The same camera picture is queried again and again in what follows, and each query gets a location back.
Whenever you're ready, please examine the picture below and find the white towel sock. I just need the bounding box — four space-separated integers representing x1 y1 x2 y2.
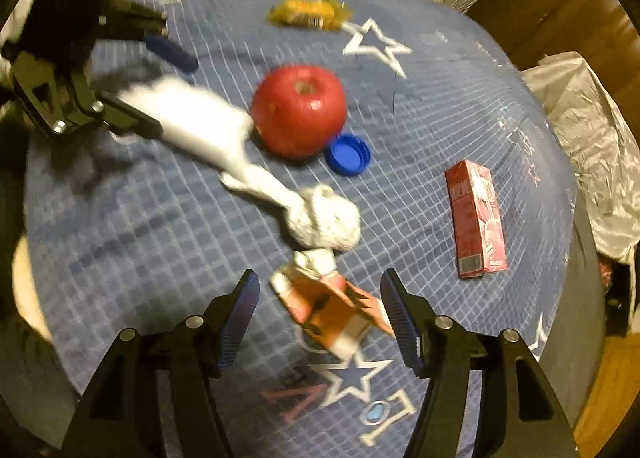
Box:
118 75 360 252

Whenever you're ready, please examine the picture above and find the orange cigarette pack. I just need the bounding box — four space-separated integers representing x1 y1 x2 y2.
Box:
269 249 394 360

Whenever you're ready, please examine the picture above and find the blue bottle cap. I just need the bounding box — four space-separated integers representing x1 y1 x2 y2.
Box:
324 134 371 176

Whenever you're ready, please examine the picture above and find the red apple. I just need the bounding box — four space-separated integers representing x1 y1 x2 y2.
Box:
250 64 347 160

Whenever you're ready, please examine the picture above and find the yellow snack wrapper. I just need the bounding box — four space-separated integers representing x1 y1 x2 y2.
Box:
267 0 352 32

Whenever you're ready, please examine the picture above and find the small red carton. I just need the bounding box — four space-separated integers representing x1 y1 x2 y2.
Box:
445 160 508 279

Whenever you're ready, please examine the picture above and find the blue checked bed sheet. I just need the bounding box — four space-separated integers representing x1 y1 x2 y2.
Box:
26 0 576 457

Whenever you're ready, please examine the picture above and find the white plastic bag right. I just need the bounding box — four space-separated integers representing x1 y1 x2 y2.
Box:
522 51 640 264

